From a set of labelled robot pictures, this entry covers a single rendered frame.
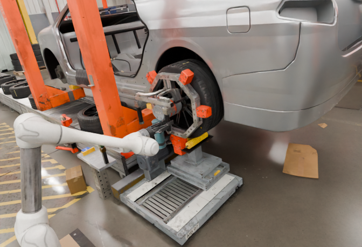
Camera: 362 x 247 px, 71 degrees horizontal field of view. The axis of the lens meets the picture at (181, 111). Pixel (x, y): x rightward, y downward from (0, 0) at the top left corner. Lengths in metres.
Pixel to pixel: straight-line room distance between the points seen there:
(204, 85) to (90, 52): 0.91
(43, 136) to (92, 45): 0.98
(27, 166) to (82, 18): 1.11
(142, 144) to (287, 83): 0.93
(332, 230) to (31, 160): 2.00
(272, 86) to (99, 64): 1.32
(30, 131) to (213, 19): 1.27
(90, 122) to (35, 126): 1.94
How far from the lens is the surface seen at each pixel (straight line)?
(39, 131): 1.38
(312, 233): 2.19
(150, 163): 2.37
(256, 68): 1.69
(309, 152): 3.02
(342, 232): 2.25
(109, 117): 2.25
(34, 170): 1.61
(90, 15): 2.15
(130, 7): 8.60
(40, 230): 1.59
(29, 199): 1.68
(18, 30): 3.95
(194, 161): 2.43
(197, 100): 1.90
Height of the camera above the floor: 1.57
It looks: 22 degrees down
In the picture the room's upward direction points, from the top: 8 degrees counter-clockwise
